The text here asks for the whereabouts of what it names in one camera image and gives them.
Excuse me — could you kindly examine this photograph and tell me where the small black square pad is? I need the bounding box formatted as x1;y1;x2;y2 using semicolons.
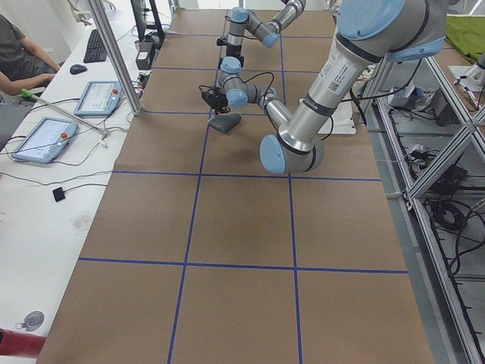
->
52;187;66;202

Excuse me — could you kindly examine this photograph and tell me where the green cloth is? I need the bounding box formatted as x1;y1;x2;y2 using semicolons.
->
446;14;485;63

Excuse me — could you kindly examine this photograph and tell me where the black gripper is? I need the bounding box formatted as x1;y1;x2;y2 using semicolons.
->
216;99;231;115

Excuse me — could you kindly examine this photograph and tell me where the metal rod with green handle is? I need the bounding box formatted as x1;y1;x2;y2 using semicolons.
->
21;89;108;136

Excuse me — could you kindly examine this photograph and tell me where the person's forearm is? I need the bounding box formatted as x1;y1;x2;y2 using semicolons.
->
0;72;55;96

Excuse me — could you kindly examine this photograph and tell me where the aluminium frame post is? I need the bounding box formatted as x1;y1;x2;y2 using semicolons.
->
87;0;142;116

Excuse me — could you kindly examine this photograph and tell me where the aluminium side frame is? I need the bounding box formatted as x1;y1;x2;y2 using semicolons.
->
361;50;484;363

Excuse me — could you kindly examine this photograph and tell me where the black box with label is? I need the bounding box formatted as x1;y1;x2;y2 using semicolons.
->
136;42;155;71

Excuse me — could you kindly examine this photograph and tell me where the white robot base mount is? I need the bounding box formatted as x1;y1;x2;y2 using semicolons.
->
318;102;356;135

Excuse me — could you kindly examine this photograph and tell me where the upper teach pendant tablet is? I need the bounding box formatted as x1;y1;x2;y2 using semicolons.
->
74;80;123;117

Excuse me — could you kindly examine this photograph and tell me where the black computer mouse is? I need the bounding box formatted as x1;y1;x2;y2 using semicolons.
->
70;64;87;75

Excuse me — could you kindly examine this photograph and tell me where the black keyboard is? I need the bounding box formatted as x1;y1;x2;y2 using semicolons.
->
83;29;107;64

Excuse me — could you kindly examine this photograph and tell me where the teach pendant tablet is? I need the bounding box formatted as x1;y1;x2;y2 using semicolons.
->
74;80;123;117
11;117;79;164

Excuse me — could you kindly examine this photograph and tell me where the lower teach pendant tablet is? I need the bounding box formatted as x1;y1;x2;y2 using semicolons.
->
11;117;79;164

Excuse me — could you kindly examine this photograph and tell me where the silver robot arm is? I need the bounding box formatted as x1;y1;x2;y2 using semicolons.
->
216;0;306;62
216;0;448;174

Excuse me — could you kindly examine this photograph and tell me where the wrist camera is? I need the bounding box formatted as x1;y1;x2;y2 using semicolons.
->
201;87;227;113

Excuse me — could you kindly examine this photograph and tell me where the red cylinder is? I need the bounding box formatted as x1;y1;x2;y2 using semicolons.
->
0;328;46;359

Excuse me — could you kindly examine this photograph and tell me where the pink towel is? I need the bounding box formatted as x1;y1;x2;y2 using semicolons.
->
208;112;242;134

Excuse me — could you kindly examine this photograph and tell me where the round metal disc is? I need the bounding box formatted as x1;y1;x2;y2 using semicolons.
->
15;310;45;331

